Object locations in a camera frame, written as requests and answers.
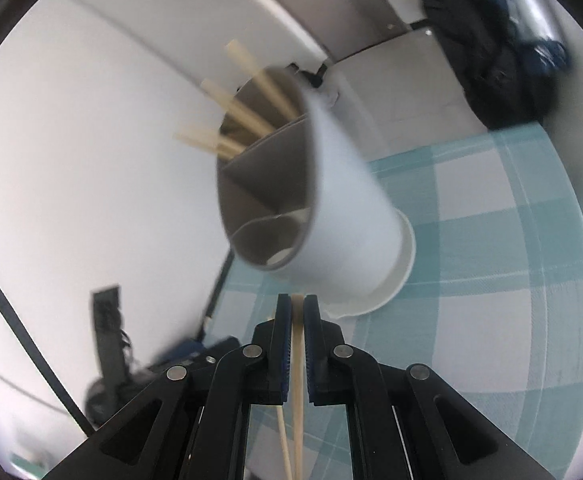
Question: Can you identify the silver folded umbrella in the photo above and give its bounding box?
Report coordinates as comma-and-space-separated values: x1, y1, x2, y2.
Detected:
491, 0, 572, 81

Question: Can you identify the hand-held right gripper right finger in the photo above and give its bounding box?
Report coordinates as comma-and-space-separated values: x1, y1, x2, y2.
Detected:
303, 294, 555, 480

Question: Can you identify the teal checked tablecloth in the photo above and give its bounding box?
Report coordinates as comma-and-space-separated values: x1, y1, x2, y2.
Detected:
198, 122, 583, 480

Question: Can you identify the grey door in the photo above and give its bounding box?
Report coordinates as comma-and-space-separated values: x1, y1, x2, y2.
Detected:
231, 0, 429, 61

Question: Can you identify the black backpack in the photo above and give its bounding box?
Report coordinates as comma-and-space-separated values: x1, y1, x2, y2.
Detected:
411, 0, 562, 131

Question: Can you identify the white utensil holder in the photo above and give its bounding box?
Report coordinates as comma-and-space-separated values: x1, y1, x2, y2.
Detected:
215, 66, 417, 318

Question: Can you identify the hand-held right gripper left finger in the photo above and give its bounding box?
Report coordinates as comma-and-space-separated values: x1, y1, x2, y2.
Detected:
44, 294, 293, 480

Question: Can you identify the black power strip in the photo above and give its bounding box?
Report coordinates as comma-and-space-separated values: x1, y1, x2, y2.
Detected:
90, 284, 133, 391

